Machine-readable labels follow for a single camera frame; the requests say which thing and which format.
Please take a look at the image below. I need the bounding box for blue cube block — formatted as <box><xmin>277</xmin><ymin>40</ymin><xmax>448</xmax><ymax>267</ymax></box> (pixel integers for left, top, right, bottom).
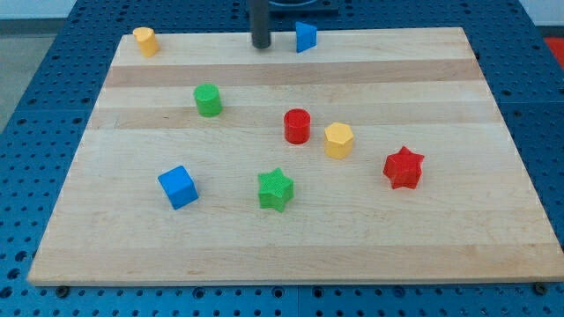
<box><xmin>158</xmin><ymin>166</ymin><xmax>199</xmax><ymax>210</ymax></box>

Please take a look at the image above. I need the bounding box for green star block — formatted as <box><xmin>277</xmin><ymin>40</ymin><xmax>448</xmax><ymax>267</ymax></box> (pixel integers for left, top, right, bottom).
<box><xmin>258</xmin><ymin>167</ymin><xmax>294</xmax><ymax>212</ymax></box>

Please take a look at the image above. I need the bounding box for red cylinder block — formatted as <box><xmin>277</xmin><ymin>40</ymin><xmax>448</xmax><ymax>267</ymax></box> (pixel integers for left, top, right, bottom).
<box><xmin>284</xmin><ymin>108</ymin><xmax>311</xmax><ymax>144</ymax></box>

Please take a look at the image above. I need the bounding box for yellow hexagon block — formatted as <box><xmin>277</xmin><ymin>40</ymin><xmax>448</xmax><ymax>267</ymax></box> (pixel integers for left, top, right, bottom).
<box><xmin>324</xmin><ymin>122</ymin><xmax>354</xmax><ymax>159</ymax></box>

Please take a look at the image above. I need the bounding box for green cylinder block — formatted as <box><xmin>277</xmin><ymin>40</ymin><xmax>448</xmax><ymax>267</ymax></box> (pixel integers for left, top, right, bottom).
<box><xmin>193</xmin><ymin>83</ymin><xmax>223</xmax><ymax>117</ymax></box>

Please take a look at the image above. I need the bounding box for wooden board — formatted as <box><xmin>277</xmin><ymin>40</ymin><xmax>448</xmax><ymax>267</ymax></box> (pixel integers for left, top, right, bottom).
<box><xmin>28</xmin><ymin>27</ymin><xmax>563</xmax><ymax>286</ymax></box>

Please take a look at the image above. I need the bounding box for red star block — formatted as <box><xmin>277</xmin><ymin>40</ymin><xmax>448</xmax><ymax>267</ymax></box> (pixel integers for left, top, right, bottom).
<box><xmin>382</xmin><ymin>146</ymin><xmax>425</xmax><ymax>189</ymax></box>

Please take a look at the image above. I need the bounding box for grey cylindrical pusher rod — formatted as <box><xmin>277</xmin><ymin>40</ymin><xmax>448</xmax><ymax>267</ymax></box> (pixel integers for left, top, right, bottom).
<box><xmin>248</xmin><ymin>0</ymin><xmax>271</xmax><ymax>49</ymax></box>

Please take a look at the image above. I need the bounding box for blue triangle block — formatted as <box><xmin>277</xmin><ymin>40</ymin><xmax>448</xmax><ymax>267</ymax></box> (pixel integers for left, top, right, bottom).
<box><xmin>295</xmin><ymin>22</ymin><xmax>317</xmax><ymax>53</ymax></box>

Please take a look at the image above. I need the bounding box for yellow heart-shaped block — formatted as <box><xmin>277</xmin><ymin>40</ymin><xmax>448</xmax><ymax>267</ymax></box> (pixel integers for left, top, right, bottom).
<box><xmin>132</xmin><ymin>26</ymin><xmax>160</xmax><ymax>57</ymax></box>

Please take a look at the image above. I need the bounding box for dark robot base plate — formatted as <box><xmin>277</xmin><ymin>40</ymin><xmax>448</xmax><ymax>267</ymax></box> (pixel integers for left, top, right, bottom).
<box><xmin>268</xmin><ymin>0</ymin><xmax>340</xmax><ymax>15</ymax></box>

